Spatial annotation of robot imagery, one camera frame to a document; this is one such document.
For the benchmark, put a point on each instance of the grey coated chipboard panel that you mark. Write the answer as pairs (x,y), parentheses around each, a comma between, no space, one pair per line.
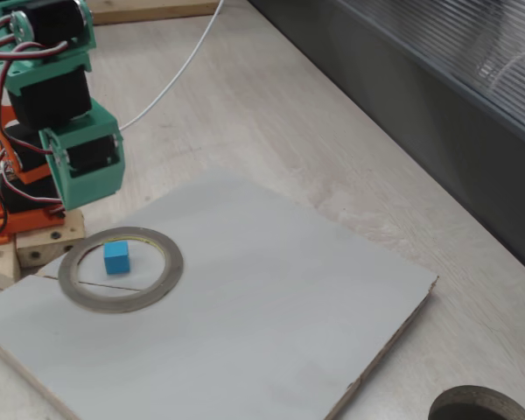
(227,332)

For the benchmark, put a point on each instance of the dark grey partition panel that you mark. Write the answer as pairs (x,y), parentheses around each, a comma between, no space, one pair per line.
(420,109)

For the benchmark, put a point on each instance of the wooden block with screw holes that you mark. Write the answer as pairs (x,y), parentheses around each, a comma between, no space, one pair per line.
(48,247)

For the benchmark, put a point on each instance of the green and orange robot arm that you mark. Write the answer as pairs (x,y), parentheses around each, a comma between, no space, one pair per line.
(48,96)

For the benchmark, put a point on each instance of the long wooden beam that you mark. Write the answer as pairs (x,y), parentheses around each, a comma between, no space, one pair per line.
(157,11)

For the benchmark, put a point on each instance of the ribbed translucent partition panel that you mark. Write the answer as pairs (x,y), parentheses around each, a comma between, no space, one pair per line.
(464,52)

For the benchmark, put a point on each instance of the blue cube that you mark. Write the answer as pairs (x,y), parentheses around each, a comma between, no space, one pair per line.
(116,259)

